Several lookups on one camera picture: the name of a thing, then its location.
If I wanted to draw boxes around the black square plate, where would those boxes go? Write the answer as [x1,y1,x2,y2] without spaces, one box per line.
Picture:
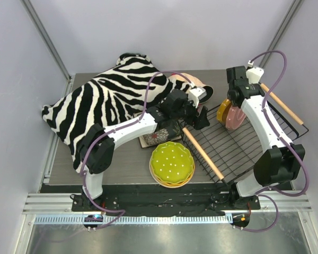
[138,120,182,148]

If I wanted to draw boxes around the green dotted plate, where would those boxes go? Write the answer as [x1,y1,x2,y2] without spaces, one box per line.
[149,141,195,185]

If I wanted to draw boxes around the yellow cream round plate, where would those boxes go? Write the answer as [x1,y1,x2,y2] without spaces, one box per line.
[149,158,195,188]

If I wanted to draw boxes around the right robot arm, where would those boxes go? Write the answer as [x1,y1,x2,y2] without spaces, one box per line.
[226,66,305,209]

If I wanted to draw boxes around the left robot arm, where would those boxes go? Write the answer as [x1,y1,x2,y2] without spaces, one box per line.
[78,87,209,211]

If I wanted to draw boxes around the yellow dotted plate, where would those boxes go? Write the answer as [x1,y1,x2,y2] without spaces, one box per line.
[216,98,232,124]

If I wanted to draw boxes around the beige bucket hat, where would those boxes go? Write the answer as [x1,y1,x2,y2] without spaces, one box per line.
[168,73,214,104]

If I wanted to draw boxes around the purple dotted plate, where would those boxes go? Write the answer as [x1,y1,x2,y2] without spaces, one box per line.
[225,106,246,130]

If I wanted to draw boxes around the zebra print blanket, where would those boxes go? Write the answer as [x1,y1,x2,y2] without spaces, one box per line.
[41,53,191,173]

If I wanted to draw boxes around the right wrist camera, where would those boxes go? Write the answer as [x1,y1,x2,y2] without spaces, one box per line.
[246,60,264,84]

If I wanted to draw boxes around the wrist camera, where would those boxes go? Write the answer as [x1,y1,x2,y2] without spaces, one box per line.
[246,60,264,84]
[188,87,207,108]

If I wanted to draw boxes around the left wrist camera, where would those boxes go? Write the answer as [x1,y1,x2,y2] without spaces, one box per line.
[188,87,207,108]

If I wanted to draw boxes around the left wooden rack handle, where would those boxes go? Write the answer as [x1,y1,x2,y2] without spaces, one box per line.
[182,127,225,181]

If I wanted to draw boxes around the wooden rack handle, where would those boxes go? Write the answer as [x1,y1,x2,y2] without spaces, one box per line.
[260,84,304,125]
[182,127,225,181]

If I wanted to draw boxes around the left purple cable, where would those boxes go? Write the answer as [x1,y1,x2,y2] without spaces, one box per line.
[79,70,199,230]

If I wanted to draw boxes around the right wooden rack handle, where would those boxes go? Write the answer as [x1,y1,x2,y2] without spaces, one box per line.
[260,84,304,125]

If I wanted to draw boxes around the black wire dish rack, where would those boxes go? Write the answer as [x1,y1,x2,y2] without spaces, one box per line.
[181,88,306,184]

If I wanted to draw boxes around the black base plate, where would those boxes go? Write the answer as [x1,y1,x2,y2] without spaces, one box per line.
[70,183,260,217]

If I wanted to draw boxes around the white slotted cable duct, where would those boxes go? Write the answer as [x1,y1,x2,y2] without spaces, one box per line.
[34,213,233,225]

